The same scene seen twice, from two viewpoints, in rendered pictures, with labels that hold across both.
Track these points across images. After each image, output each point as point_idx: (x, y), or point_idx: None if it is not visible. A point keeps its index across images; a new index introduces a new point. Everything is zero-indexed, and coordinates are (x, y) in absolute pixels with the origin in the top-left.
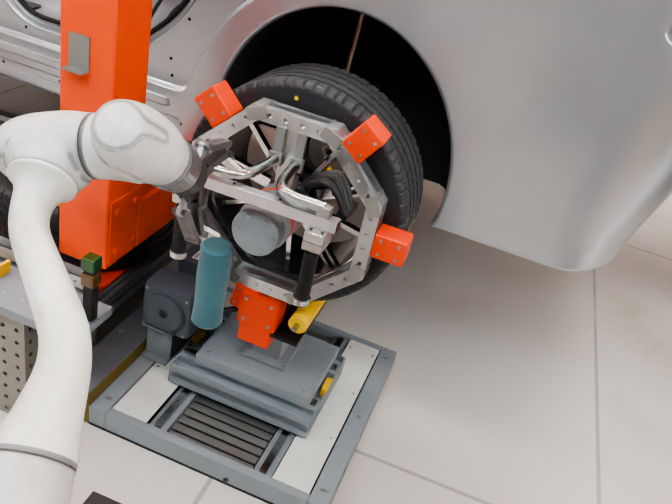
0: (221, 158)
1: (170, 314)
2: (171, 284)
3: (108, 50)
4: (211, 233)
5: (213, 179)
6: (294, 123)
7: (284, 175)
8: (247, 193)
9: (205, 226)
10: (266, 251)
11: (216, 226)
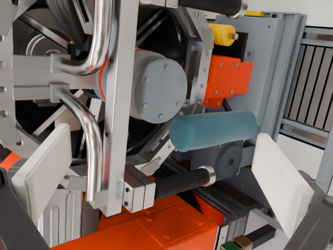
0: (6, 226)
1: (230, 156)
2: (206, 161)
3: None
4: (289, 161)
5: (110, 164)
6: (0, 76)
7: (75, 67)
8: (116, 111)
9: (299, 195)
10: (181, 72)
11: (154, 140)
